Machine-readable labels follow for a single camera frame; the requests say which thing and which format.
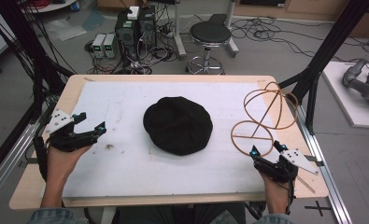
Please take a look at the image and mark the white metal stand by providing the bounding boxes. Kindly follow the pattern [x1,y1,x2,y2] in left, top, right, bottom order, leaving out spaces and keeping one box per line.
[172,0,240,61]

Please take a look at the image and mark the white table mat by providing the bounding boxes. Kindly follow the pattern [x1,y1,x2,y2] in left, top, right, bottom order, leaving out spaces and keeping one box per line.
[62,81,280,199]

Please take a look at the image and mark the wooden wire hat stand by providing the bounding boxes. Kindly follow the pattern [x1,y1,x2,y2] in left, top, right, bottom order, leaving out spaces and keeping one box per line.
[230,81,300,159]

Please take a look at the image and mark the black frame pole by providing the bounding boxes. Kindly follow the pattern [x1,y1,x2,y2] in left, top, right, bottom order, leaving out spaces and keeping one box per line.
[0,0,68,104]
[277,0,369,135]

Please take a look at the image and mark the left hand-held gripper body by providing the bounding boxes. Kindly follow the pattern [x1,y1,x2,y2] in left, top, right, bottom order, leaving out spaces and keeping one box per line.
[44,108,99,153]

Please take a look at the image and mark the aluminium rail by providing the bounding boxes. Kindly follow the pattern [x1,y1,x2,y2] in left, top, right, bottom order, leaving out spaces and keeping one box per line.
[0,120,50,206]
[296,105,354,224]

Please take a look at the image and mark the black hat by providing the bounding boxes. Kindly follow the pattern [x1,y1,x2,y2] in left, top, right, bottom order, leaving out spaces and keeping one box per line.
[142,96,214,157]

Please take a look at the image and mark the thin wooden stick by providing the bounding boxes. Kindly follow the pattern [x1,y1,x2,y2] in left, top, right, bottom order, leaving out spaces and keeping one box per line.
[296,175,317,195]

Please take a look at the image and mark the white board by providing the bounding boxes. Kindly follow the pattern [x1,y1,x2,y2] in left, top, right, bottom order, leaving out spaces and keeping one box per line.
[321,61,369,130]

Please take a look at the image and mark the person's right hand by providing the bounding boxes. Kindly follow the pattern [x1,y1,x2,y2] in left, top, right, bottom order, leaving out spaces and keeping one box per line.
[260,172,290,201]

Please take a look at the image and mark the white table leg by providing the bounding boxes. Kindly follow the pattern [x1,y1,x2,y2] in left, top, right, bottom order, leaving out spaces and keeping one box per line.
[100,206,119,224]

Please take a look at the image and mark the person's left hand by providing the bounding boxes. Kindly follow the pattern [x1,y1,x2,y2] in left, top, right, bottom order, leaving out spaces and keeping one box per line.
[46,145,93,188]

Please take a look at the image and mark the black floor cables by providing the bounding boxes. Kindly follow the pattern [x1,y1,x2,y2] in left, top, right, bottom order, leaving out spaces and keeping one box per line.
[230,16,369,63]

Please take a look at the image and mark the white round table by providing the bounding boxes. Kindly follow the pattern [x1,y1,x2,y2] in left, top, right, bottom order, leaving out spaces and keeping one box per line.
[21,0,78,14]

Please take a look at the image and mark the black computer tower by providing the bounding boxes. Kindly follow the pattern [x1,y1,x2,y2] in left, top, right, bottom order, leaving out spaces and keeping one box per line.
[114,10,140,62]
[137,6,158,49]

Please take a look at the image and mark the clear plastic sheet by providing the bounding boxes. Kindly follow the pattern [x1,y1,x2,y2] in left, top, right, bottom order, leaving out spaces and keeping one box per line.
[44,18,88,42]

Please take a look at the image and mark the black round stool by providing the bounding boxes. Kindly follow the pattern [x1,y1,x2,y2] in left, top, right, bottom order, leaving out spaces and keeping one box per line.
[186,21,233,76]

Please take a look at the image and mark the tangle of cables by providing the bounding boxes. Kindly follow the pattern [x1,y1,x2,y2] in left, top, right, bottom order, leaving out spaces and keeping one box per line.
[84,29,180,76]

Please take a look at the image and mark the grey power supply unit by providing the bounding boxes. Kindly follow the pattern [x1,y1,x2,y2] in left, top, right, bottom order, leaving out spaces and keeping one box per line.
[103,33,118,59]
[92,34,107,59]

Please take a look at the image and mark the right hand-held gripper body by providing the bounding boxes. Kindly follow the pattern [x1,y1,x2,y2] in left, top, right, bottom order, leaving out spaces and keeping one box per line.
[252,148,320,184]

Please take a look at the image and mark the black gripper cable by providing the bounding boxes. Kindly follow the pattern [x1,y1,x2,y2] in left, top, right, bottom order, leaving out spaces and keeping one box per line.
[32,135,50,183]
[285,179,296,216]

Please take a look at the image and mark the small white box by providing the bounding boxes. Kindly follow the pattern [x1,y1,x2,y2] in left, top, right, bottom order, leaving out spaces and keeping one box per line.
[127,6,140,21]

